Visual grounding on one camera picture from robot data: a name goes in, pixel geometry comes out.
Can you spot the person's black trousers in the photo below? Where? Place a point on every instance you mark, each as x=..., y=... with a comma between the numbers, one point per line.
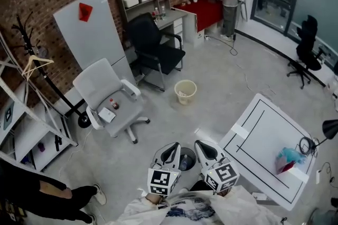
x=199, y=185

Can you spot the person's white printed shirt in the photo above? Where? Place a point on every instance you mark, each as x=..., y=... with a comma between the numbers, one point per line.
x=190, y=208

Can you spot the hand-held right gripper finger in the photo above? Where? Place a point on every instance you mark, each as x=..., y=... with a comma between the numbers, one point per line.
x=219, y=154
x=198, y=156

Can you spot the teal plastic bag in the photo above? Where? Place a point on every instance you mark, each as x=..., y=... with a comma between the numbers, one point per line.
x=290, y=154

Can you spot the black coat rack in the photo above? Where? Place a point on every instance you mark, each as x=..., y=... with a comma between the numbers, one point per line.
x=84, y=121

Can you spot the white shelf rack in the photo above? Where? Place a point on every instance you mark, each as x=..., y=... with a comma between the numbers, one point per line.
x=26, y=123

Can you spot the red diamond sticker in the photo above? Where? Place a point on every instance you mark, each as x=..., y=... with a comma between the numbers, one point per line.
x=85, y=12

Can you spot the person's left forearm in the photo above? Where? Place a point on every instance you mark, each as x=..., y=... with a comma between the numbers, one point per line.
x=134, y=212

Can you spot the white refrigerator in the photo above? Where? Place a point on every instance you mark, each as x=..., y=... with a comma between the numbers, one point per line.
x=92, y=39

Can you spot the flat white box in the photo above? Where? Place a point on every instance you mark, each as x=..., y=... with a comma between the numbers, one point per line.
x=107, y=114

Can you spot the white grey office chair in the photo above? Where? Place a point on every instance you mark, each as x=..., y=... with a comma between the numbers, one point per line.
x=100, y=81

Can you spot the wooden clothes hanger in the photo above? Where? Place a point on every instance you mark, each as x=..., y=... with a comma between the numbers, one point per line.
x=39, y=59

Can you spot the square patterned tag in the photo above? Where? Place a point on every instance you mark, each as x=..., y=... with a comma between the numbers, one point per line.
x=8, y=115

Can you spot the white storage box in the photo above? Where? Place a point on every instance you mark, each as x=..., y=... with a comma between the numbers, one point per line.
x=130, y=2

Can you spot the person's white shoe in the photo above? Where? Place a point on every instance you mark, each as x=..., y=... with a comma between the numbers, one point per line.
x=183, y=190

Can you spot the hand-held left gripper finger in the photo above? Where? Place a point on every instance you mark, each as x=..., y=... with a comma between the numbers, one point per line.
x=177, y=161
x=158, y=156

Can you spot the clear plastic bottle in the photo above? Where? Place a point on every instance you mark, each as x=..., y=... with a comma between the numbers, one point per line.
x=184, y=164

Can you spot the small red capped bottle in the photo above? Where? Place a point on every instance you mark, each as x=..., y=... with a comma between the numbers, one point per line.
x=114, y=104

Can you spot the small purple shelf object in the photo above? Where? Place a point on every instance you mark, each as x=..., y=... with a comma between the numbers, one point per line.
x=41, y=146

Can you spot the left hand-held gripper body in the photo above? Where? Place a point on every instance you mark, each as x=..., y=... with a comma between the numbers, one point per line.
x=161, y=181

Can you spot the black floor lamp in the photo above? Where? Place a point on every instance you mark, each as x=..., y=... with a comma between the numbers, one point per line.
x=330, y=129

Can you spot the cream plastic basket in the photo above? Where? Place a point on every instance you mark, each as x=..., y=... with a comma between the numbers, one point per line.
x=190, y=98

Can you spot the black mesh waste bin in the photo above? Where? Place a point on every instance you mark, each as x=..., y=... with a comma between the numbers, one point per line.
x=191, y=156

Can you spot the black visitor chair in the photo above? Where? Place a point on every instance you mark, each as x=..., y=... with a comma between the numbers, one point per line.
x=145, y=33

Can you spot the person's right forearm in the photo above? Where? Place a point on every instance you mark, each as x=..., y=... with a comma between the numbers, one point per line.
x=245, y=208

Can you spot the black headrest office chair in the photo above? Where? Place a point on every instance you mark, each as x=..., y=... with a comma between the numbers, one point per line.
x=307, y=44

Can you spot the white work table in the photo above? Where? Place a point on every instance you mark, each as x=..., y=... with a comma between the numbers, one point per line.
x=264, y=134

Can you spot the grey desk with hutch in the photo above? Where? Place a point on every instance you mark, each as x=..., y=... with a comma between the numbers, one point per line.
x=169, y=18

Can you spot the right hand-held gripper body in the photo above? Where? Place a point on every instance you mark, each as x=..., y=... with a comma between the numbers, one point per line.
x=223, y=176

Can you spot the red topped white cabinet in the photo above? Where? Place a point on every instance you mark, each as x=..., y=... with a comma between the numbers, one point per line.
x=208, y=10

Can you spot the small black shelf object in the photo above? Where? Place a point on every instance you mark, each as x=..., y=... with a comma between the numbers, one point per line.
x=58, y=142

